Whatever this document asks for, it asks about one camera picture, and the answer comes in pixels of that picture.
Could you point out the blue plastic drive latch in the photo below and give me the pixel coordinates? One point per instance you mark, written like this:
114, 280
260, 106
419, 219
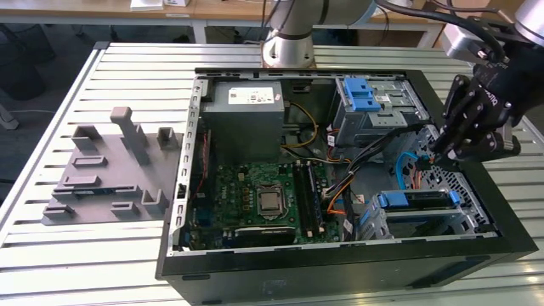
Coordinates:
362, 95

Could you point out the grey metal drive cage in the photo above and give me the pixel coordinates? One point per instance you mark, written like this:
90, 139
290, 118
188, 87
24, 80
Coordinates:
383, 124

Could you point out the black graphics card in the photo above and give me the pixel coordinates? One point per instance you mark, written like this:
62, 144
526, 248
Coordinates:
263, 237

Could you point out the grey power supply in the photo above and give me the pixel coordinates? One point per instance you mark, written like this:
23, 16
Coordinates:
242, 134

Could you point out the silver metal disk bay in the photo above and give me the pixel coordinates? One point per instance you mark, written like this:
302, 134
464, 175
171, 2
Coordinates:
424, 223

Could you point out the black open PC case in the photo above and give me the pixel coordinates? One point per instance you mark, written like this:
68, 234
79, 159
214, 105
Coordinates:
340, 280

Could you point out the white box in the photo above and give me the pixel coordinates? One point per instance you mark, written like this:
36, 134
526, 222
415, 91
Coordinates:
147, 4

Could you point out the long wooden desk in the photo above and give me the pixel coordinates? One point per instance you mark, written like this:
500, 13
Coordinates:
84, 12

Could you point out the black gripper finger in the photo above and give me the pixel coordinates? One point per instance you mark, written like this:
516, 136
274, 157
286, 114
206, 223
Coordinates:
460, 105
488, 146

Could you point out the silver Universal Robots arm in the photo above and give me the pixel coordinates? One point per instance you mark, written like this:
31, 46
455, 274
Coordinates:
288, 51

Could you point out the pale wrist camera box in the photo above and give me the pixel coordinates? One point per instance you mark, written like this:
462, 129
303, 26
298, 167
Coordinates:
460, 41

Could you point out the hard disk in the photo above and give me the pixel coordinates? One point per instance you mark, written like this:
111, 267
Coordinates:
395, 199

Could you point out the silver CPU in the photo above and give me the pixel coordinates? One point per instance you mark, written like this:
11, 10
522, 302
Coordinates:
271, 202

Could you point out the green motherboard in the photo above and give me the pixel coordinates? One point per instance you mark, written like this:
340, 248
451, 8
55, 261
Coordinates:
238, 191

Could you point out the grey parts rack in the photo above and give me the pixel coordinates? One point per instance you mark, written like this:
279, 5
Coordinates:
111, 165

